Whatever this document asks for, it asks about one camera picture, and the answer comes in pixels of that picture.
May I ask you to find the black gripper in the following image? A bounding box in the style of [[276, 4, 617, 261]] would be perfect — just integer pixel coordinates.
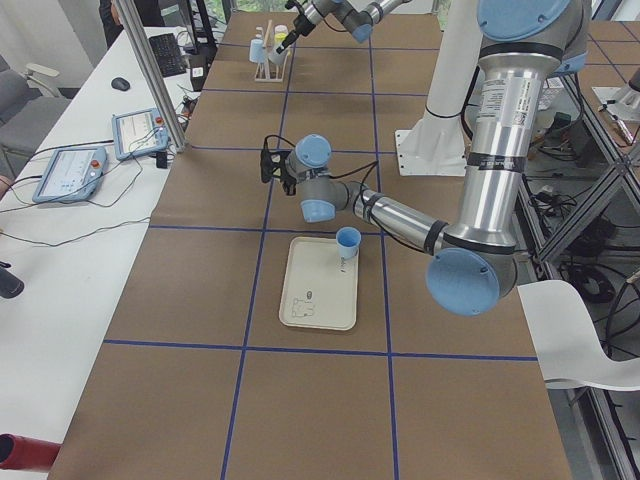
[[276, 13, 315, 54], [260, 147, 297, 196]]

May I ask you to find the yellow plastic cup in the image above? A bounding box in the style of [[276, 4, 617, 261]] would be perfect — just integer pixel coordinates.
[[274, 24, 289, 43]]

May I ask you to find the light blue plastic cup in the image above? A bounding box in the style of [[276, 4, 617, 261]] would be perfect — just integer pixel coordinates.
[[249, 38, 266, 64]]

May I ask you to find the grey plastic cup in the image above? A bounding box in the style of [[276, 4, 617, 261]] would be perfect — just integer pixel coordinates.
[[268, 44, 289, 66]]

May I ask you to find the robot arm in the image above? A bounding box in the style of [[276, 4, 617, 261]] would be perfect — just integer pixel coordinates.
[[260, 1, 591, 316], [276, 0, 410, 53]]

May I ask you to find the black keyboard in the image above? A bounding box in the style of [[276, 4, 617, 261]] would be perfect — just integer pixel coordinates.
[[148, 33, 186, 77]]

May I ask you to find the cream plastic tray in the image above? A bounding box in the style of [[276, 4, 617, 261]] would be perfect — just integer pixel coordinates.
[[279, 237, 359, 331]]

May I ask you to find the far blue teach pendant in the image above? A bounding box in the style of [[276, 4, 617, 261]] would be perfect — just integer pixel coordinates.
[[111, 108, 169, 161]]

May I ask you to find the blue teach pendant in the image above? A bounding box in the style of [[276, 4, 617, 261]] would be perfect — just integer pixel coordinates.
[[111, 108, 169, 161], [32, 146, 107, 204]]

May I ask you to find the black computer mouse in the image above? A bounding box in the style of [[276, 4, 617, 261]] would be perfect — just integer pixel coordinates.
[[111, 77, 131, 92]]

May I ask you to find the near blue teach pendant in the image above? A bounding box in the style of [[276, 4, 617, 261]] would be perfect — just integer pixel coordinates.
[[32, 146, 107, 204]]

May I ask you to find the black water bottle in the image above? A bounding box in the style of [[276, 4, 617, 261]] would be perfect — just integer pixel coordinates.
[[0, 262, 24, 299]]

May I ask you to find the white chair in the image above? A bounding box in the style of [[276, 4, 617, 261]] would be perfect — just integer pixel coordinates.
[[517, 280, 639, 391]]

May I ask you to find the red cylinder bottle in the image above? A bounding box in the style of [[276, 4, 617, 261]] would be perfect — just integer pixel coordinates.
[[1, 433, 61, 473]]

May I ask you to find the white wire cup rack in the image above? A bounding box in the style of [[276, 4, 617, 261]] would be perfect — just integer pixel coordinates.
[[254, 20, 290, 83]]

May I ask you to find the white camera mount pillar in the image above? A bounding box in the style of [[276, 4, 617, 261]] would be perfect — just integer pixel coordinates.
[[395, 0, 483, 176]]

